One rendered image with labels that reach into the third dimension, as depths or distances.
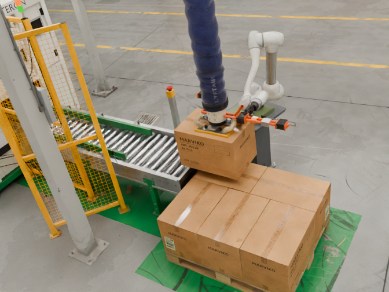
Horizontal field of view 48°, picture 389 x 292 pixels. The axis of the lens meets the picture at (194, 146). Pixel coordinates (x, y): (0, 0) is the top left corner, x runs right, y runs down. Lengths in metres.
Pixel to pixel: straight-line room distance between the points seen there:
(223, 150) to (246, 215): 0.57
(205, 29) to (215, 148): 1.03
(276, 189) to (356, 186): 1.15
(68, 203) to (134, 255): 0.82
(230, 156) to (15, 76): 1.80
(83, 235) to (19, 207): 1.31
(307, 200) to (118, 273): 1.83
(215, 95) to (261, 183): 0.95
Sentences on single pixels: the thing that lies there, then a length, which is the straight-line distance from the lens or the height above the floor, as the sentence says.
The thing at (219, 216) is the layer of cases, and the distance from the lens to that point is 3.78.
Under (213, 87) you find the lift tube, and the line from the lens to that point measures 3.61.
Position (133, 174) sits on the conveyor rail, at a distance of 4.49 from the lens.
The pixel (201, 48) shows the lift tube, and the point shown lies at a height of 1.84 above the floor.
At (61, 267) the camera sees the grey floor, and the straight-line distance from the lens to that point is 4.59.
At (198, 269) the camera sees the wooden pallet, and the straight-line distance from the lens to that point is 4.11.
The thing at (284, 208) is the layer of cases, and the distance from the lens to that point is 3.80.
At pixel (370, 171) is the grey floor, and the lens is 5.06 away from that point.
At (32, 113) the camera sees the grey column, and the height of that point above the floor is 1.62.
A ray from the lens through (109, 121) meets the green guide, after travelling 5.21.
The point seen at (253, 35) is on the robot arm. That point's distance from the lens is 4.15.
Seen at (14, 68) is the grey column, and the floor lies 2.01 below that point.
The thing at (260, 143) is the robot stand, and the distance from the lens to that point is 4.74.
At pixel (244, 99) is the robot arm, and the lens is 4.01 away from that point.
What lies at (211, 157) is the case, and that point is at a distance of 3.89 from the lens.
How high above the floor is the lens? 3.21
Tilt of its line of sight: 35 degrees down
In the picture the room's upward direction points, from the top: 10 degrees counter-clockwise
